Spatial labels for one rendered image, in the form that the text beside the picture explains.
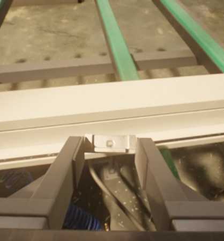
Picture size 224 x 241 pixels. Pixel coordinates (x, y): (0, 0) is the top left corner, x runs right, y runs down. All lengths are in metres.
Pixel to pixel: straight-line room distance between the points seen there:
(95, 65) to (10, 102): 0.26
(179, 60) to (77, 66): 0.26
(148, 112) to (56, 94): 0.11
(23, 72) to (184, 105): 0.36
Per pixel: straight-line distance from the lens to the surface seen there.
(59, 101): 0.19
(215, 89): 0.24
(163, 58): 0.47
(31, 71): 0.44
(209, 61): 0.46
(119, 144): 0.16
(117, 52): 0.39
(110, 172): 1.13
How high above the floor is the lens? 1.07
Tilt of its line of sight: 54 degrees down
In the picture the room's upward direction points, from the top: 2 degrees clockwise
